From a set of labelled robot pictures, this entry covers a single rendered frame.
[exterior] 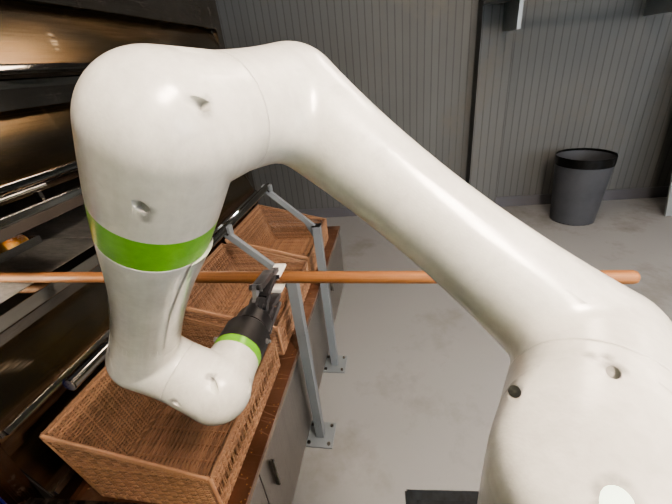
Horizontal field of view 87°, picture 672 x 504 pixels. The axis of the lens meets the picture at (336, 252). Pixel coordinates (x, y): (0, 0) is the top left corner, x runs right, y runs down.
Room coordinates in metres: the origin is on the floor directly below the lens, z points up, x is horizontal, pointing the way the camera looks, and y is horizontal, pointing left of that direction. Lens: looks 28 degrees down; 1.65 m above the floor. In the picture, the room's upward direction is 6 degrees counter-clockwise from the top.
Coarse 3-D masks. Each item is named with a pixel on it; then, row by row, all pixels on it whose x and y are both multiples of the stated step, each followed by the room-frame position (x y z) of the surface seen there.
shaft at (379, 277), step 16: (0, 272) 0.95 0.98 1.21; (16, 272) 0.94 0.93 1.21; (32, 272) 0.92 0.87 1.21; (48, 272) 0.91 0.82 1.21; (64, 272) 0.90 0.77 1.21; (80, 272) 0.89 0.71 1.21; (96, 272) 0.88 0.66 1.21; (208, 272) 0.81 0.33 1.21; (224, 272) 0.80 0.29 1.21; (240, 272) 0.79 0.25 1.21; (256, 272) 0.78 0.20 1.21; (288, 272) 0.76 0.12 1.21; (304, 272) 0.75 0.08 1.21; (320, 272) 0.75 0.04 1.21; (336, 272) 0.74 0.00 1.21; (352, 272) 0.73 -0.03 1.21; (368, 272) 0.72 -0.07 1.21; (384, 272) 0.71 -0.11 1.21; (400, 272) 0.71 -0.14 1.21; (416, 272) 0.70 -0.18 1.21; (608, 272) 0.62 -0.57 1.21; (624, 272) 0.61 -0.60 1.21
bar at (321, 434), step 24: (264, 192) 1.61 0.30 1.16; (240, 216) 1.32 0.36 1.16; (216, 240) 1.12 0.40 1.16; (240, 240) 1.21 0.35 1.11; (264, 264) 1.18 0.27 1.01; (288, 288) 1.16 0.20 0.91; (96, 360) 0.57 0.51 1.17; (312, 360) 1.18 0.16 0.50; (336, 360) 1.62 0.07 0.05; (72, 384) 0.51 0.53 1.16; (312, 384) 1.15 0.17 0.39; (312, 408) 1.16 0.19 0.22; (312, 432) 1.19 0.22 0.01
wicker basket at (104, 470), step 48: (192, 336) 1.16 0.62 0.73; (96, 384) 0.84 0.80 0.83; (48, 432) 0.67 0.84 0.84; (96, 432) 0.75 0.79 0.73; (144, 432) 0.84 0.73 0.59; (192, 432) 0.82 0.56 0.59; (240, 432) 0.73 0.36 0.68; (96, 480) 0.64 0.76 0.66; (144, 480) 0.60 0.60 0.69; (192, 480) 0.57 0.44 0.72
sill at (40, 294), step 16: (80, 256) 1.07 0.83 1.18; (96, 256) 1.08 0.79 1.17; (32, 288) 0.89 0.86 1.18; (48, 288) 0.90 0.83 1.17; (64, 288) 0.94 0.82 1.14; (0, 304) 0.82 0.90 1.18; (16, 304) 0.81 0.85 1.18; (32, 304) 0.84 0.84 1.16; (0, 320) 0.76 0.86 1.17; (16, 320) 0.79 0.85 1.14
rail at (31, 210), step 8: (64, 192) 0.92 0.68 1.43; (72, 192) 0.94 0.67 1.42; (80, 192) 0.96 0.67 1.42; (48, 200) 0.87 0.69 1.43; (56, 200) 0.89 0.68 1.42; (64, 200) 0.91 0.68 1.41; (24, 208) 0.82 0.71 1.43; (32, 208) 0.82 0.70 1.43; (40, 208) 0.84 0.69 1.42; (48, 208) 0.86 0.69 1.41; (8, 216) 0.77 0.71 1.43; (16, 216) 0.78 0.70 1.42; (24, 216) 0.80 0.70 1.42; (0, 224) 0.74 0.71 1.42; (8, 224) 0.76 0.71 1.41
